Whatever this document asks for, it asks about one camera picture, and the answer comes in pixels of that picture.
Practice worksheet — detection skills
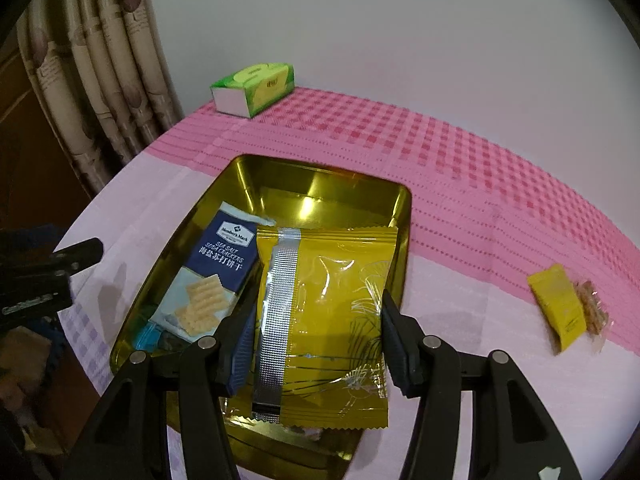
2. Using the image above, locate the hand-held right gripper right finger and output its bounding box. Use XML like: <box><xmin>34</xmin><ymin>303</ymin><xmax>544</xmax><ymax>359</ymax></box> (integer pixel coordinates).
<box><xmin>381</xmin><ymin>289</ymin><xmax>583</xmax><ymax>480</ymax></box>

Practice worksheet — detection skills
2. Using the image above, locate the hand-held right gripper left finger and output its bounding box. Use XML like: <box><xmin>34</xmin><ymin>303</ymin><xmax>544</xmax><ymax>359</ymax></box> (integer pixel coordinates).
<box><xmin>60</xmin><ymin>290</ymin><xmax>261</xmax><ymax>480</ymax></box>

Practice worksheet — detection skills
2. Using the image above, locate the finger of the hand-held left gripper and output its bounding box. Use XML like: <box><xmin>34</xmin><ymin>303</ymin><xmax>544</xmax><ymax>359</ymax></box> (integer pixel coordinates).
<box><xmin>52</xmin><ymin>238</ymin><xmax>104</xmax><ymax>276</ymax></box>

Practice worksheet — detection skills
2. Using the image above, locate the yellow snack packet silver seam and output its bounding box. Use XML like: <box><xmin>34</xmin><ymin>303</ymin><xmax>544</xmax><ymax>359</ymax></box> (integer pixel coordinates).
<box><xmin>239</xmin><ymin>225</ymin><xmax>400</xmax><ymax>429</ymax></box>

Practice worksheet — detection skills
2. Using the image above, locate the blue cracker packet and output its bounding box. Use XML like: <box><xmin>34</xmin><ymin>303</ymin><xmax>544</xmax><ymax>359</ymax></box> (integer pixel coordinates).
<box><xmin>149</xmin><ymin>201</ymin><xmax>277</xmax><ymax>343</ymax></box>

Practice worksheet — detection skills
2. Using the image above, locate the maroon tin box gold inside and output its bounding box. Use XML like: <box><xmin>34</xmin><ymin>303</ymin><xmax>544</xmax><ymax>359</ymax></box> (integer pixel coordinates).
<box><xmin>109</xmin><ymin>155</ymin><xmax>413</xmax><ymax>480</ymax></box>

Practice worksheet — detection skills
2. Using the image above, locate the brown wrapped snack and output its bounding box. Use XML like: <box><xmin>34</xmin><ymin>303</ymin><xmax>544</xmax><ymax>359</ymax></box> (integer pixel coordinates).
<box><xmin>160</xmin><ymin>334</ymin><xmax>193</xmax><ymax>357</ymax></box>

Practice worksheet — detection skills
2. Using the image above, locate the teal wrapped candy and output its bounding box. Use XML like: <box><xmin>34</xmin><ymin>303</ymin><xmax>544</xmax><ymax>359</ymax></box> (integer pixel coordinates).
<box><xmin>134</xmin><ymin>322</ymin><xmax>168</xmax><ymax>352</ymax></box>

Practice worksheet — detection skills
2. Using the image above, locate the brown wooden cabinet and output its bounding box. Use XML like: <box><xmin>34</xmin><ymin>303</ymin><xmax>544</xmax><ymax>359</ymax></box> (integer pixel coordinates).
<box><xmin>0</xmin><ymin>40</ymin><xmax>93</xmax><ymax>241</ymax></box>

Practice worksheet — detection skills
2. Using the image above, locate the pink checkered tablecloth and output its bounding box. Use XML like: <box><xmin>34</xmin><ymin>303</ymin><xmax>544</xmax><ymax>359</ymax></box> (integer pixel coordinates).
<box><xmin>52</xmin><ymin>87</ymin><xmax>640</xmax><ymax>480</ymax></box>

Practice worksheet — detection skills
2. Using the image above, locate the small yellow snack packet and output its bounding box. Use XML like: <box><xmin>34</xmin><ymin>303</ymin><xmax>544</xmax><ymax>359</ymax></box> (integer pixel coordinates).
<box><xmin>528</xmin><ymin>264</ymin><xmax>587</xmax><ymax>352</ymax></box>

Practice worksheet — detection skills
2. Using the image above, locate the beige patterned curtain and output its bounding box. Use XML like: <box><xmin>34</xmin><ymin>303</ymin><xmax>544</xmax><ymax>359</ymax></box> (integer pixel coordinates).
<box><xmin>17</xmin><ymin>0</ymin><xmax>183</xmax><ymax>198</ymax></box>

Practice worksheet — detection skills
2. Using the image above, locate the clear packet of fried twists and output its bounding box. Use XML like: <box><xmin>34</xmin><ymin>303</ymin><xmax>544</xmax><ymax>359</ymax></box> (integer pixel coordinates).
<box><xmin>552</xmin><ymin>277</ymin><xmax>613</xmax><ymax>356</ymax></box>

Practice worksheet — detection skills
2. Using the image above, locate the green tissue box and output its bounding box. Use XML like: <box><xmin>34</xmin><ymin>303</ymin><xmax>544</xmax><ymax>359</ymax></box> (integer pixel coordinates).
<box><xmin>210</xmin><ymin>63</ymin><xmax>297</xmax><ymax>119</ymax></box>

